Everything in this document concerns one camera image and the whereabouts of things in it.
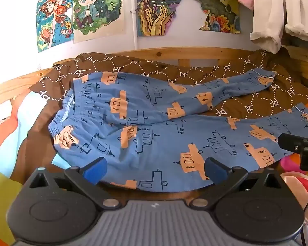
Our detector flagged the blond figure wall poster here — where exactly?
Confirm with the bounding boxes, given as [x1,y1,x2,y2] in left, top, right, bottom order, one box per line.
[72,0,127,43]

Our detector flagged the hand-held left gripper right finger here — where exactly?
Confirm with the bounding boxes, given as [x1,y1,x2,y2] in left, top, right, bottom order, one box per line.
[189,157,290,209]

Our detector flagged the wooden bed frame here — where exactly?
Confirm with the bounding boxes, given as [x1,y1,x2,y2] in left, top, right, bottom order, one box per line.
[0,37,308,114]

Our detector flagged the swirly plant wall poster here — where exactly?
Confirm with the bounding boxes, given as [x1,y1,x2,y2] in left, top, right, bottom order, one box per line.
[136,0,192,37]

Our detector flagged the red-haired figure wall poster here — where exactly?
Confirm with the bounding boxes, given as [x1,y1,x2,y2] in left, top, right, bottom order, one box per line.
[36,0,75,53]

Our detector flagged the striped colourful cloth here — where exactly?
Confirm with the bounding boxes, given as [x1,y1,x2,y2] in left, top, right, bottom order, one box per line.
[280,100,308,226]

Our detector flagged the white wall pipe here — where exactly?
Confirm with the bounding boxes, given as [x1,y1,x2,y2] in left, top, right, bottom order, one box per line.
[130,0,139,50]

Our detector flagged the white hanging garment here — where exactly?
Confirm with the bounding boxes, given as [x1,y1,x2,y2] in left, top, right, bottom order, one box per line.
[249,0,308,54]

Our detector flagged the blue printed pants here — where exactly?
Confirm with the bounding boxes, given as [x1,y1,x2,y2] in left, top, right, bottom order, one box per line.
[48,71,308,193]

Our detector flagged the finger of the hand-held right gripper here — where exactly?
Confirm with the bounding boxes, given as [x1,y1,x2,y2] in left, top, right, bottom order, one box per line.
[277,133,308,153]

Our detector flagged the brown patterned blanket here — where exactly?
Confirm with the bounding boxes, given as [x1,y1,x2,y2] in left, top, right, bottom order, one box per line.
[9,49,308,202]

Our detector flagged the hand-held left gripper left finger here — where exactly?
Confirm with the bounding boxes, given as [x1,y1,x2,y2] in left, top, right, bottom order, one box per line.
[23,157,123,209]

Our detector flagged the yellow-green cloth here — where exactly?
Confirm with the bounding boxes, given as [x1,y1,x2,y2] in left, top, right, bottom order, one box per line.
[0,163,25,246]

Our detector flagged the orange and blue bedsheet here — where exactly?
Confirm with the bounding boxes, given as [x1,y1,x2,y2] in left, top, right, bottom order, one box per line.
[0,91,49,178]

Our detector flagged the torn colourful wall poster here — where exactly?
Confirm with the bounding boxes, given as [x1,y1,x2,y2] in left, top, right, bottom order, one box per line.
[190,0,241,34]

